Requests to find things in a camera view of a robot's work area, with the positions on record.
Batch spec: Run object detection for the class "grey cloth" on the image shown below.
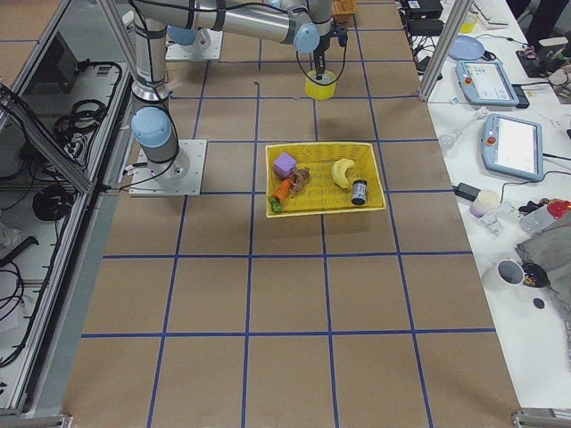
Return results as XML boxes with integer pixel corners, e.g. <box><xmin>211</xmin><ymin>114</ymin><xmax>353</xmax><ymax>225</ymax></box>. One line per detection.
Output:
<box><xmin>516</xmin><ymin>217</ymin><xmax>571</xmax><ymax>330</ymax></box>

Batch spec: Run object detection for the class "white mug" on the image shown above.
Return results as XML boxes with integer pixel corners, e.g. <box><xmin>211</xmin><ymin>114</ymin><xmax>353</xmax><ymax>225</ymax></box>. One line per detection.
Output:
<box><xmin>482</xmin><ymin>259</ymin><xmax>525</xmax><ymax>292</ymax></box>

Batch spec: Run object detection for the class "light blue plate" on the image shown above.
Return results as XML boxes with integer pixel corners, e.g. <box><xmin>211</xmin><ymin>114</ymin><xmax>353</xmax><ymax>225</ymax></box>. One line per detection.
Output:
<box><xmin>448</xmin><ymin>35</ymin><xmax>485</xmax><ymax>61</ymax></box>

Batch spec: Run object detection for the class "purple foam cube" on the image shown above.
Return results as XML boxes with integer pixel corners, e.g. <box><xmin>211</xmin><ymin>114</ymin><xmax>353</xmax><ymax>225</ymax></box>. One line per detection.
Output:
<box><xmin>273</xmin><ymin>152</ymin><xmax>297</xmax><ymax>179</ymax></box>

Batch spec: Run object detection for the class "yellow woven basket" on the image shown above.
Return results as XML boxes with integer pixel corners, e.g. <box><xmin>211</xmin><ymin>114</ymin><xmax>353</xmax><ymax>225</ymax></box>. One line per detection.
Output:
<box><xmin>265</xmin><ymin>142</ymin><xmax>386</xmax><ymax>218</ymax></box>

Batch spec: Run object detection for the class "lavender white cup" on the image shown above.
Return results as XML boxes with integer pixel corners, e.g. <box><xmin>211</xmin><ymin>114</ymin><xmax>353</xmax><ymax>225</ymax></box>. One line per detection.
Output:
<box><xmin>469</xmin><ymin>190</ymin><xmax>500</xmax><ymax>218</ymax></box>

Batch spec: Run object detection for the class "white light bulb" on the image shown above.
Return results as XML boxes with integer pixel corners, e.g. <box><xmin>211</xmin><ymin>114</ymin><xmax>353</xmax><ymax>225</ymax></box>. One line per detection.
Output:
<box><xmin>438</xmin><ymin>131</ymin><xmax>459</xmax><ymax>152</ymax></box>

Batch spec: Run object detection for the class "black bowl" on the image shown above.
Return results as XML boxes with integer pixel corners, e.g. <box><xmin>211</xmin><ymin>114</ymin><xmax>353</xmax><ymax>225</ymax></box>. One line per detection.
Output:
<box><xmin>522</xmin><ymin>262</ymin><xmax>550</xmax><ymax>288</ymax></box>

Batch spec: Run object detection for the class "small dark-lidded jar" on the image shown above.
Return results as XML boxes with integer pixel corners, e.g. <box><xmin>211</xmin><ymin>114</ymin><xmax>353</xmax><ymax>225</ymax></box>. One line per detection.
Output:
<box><xmin>352</xmin><ymin>179</ymin><xmax>368</xmax><ymax>206</ymax></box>

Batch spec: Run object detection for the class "white plastic bracket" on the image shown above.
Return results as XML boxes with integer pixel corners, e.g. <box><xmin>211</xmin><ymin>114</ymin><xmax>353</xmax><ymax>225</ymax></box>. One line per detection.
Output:
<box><xmin>478</xmin><ymin>201</ymin><xmax>523</xmax><ymax>238</ymax></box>

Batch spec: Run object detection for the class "lower teach pendant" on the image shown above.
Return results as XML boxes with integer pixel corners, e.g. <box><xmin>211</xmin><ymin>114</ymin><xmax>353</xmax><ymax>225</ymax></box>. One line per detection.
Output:
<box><xmin>481</xmin><ymin>113</ymin><xmax>543</xmax><ymax>182</ymax></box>

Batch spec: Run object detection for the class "yellow banana toy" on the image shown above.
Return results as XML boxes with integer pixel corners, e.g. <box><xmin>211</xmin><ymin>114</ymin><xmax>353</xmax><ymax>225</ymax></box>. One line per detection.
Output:
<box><xmin>331</xmin><ymin>158</ymin><xmax>355</xmax><ymax>189</ymax></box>

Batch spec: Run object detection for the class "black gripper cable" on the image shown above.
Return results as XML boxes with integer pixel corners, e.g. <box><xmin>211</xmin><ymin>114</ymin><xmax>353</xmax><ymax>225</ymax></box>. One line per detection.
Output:
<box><xmin>294</xmin><ymin>24</ymin><xmax>350</xmax><ymax>84</ymax></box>

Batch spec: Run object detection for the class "yellow tape roll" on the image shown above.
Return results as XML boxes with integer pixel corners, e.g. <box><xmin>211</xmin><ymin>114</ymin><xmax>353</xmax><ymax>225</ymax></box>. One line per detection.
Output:
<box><xmin>304</xmin><ymin>70</ymin><xmax>337</xmax><ymax>101</ymax></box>

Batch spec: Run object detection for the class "yellow cup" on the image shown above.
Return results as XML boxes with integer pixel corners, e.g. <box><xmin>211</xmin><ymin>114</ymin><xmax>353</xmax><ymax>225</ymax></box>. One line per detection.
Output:
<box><xmin>459</xmin><ymin>12</ymin><xmax>478</xmax><ymax>35</ymax></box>

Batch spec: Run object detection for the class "teach pendant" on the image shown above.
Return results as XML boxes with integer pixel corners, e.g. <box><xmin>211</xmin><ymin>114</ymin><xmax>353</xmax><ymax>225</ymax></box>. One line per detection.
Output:
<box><xmin>456</xmin><ymin>61</ymin><xmax>519</xmax><ymax>107</ymax></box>
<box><xmin>481</xmin><ymin>113</ymin><xmax>543</xmax><ymax>182</ymax></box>

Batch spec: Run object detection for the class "aluminium frame post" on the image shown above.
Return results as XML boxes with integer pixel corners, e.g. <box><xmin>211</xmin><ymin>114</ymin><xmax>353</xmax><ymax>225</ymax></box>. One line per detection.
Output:
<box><xmin>418</xmin><ymin>0</ymin><xmax>473</xmax><ymax>102</ymax></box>

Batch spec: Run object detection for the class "brown toy animal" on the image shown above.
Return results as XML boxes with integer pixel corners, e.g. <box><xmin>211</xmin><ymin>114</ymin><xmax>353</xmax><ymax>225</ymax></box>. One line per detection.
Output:
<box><xmin>290</xmin><ymin>168</ymin><xmax>310</xmax><ymax>196</ymax></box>

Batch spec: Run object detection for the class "toy carrot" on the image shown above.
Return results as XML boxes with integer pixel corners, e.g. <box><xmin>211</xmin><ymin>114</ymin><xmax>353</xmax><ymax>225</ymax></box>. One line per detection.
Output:
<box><xmin>269</xmin><ymin>177</ymin><xmax>294</xmax><ymax>213</ymax></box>

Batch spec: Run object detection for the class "upper teach pendant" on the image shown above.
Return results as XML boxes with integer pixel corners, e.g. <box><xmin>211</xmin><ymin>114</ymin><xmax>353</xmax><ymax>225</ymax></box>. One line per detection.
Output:
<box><xmin>456</xmin><ymin>61</ymin><xmax>519</xmax><ymax>107</ymax></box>

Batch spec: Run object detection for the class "black power adapter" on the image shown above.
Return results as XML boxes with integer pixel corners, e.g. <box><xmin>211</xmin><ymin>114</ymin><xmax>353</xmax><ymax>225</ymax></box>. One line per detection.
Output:
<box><xmin>452</xmin><ymin>183</ymin><xmax>481</xmax><ymax>202</ymax></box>

